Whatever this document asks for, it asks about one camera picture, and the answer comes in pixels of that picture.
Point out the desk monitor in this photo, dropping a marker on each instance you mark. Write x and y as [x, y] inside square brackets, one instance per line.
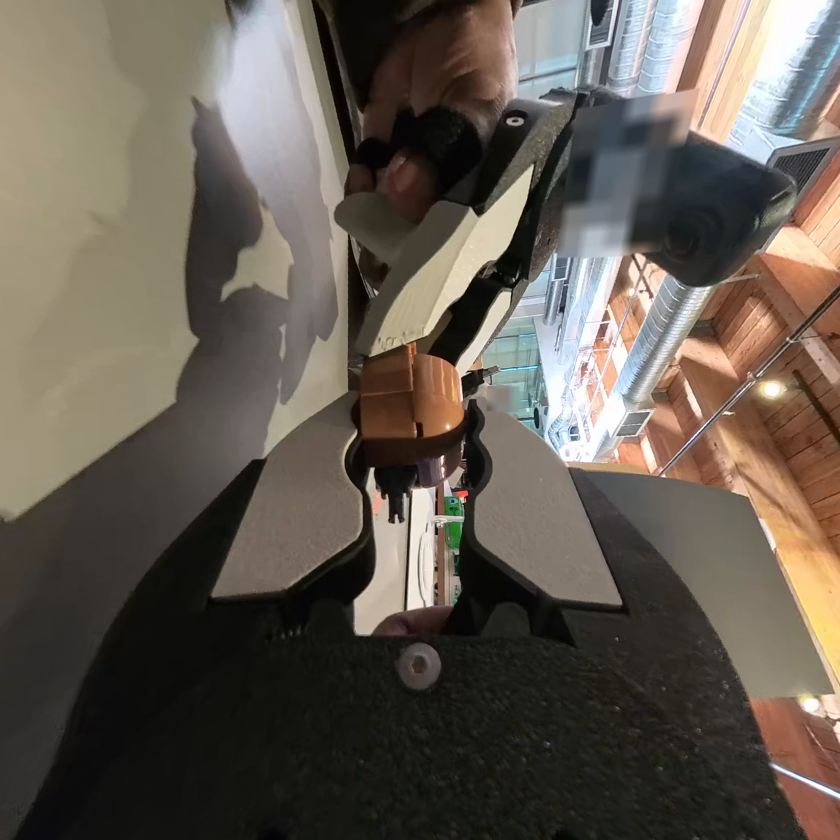
[689, 577]

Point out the brown brick vehicle model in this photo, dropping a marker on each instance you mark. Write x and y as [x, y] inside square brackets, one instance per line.
[394, 407]

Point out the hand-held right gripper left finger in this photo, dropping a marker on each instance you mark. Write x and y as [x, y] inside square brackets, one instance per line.
[295, 518]

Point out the person's left hand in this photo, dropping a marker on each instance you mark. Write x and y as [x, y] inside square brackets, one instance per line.
[453, 59]

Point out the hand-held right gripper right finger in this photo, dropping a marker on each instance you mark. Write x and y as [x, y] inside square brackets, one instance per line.
[544, 525]

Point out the ceiling metal rod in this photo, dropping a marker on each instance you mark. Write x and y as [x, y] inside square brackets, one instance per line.
[722, 413]

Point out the grey desk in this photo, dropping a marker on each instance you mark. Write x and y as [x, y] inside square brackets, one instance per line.
[98, 197]

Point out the slim silver spiral duct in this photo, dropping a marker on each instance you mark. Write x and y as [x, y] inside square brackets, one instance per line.
[646, 39]

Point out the duct vent grille box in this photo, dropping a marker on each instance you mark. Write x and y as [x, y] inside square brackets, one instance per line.
[804, 164]

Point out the large silver spiral duct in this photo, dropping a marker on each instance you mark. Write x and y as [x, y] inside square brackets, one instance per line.
[663, 328]

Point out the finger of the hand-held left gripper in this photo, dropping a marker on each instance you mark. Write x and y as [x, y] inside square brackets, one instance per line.
[453, 262]
[492, 321]

